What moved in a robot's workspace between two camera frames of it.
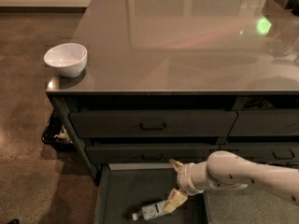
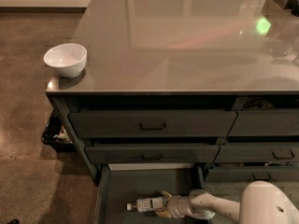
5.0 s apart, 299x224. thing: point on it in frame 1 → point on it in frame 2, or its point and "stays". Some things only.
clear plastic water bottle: [150, 211] → [148, 204]
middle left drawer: [149, 153] stays
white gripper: [184, 177] → [176, 205]
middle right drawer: [263, 152] stays
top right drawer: [283, 122] stays
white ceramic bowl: [69, 59] stays
